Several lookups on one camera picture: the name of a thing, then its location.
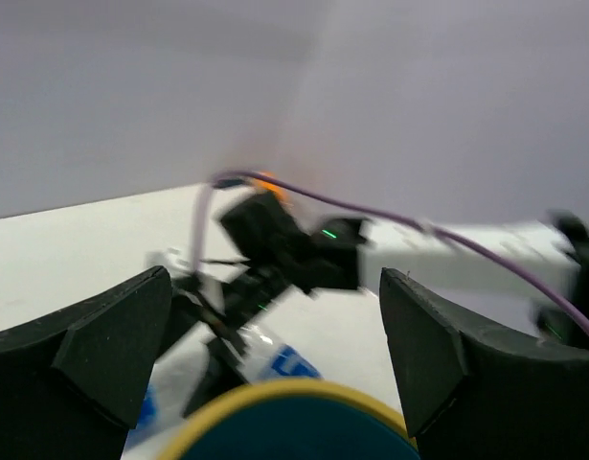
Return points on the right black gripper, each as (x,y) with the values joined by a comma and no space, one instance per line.
(326,256)

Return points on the orange juice bottle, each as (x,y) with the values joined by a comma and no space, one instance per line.
(267,186)

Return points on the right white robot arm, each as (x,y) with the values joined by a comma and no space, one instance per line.
(542,259)

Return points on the blue label bottle large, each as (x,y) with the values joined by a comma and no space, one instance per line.
(196,370)

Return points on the teal bin with tan rim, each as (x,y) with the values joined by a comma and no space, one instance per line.
(292,419)

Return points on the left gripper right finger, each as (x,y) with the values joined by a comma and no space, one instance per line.
(471,388)

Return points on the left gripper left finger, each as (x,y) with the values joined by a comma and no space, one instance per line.
(72,382)

